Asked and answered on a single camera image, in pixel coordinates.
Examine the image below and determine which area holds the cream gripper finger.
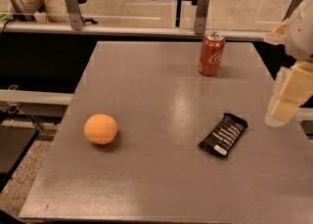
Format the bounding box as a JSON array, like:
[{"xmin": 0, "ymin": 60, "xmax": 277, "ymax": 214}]
[
  {"xmin": 265, "ymin": 61, "xmax": 313, "ymax": 127},
  {"xmin": 263, "ymin": 20, "xmax": 289, "ymax": 45}
]

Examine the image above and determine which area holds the orange fruit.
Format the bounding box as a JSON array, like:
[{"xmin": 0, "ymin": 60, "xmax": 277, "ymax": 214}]
[{"xmin": 84, "ymin": 114, "xmax": 117, "ymax": 145}]

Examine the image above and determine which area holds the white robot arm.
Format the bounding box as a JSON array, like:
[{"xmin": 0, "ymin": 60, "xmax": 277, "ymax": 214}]
[{"xmin": 264, "ymin": 0, "xmax": 313, "ymax": 127}]

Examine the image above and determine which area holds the red coke can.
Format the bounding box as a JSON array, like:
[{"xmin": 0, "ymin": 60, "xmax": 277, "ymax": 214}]
[{"xmin": 199, "ymin": 31, "xmax": 225, "ymax": 76}]

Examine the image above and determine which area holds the black rxbar chocolate wrapper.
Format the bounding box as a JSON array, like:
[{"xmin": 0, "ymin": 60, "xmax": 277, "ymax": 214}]
[{"xmin": 199, "ymin": 112, "xmax": 248, "ymax": 157}]

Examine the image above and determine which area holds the black side table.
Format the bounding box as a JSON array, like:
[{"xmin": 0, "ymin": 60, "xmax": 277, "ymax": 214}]
[{"xmin": 0, "ymin": 125, "xmax": 39, "ymax": 192}]

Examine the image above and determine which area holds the right metal bracket post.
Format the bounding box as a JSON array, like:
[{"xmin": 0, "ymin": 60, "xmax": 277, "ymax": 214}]
[{"xmin": 284, "ymin": 0, "xmax": 303, "ymax": 20}]

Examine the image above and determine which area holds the metal bracket post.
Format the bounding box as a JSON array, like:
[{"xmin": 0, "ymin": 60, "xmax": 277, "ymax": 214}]
[
  {"xmin": 284, "ymin": 0, "xmax": 303, "ymax": 20},
  {"xmin": 194, "ymin": 0, "xmax": 210, "ymax": 35},
  {"xmin": 65, "ymin": 0, "xmax": 84, "ymax": 30}
]

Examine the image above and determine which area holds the middle metal bracket post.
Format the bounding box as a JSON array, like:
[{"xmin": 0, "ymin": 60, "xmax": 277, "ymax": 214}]
[{"xmin": 194, "ymin": 0, "xmax": 210, "ymax": 35}]

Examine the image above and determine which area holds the left metal bracket post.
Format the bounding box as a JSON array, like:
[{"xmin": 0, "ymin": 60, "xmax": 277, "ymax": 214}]
[{"xmin": 65, "ymin": 0, "xmax": 84, "ymax": 30}]

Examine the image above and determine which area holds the metal rail behind table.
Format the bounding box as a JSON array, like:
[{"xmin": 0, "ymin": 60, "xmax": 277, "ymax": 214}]
[{"xmin": 0, "ymin": 22, "xmax": 272, "ymax": 42}]

